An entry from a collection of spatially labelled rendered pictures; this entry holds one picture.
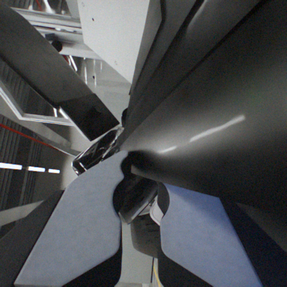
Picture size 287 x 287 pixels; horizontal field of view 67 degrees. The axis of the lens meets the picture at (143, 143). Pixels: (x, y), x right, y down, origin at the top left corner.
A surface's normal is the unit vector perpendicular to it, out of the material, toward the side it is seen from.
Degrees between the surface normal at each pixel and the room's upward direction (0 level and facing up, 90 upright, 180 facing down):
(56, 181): 90
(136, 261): 90
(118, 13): 50
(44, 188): 90
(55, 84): 129
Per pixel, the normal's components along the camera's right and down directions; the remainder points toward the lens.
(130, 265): 0.08, -0.16
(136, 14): -0.70, 0.61
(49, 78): 0.73, -0.57
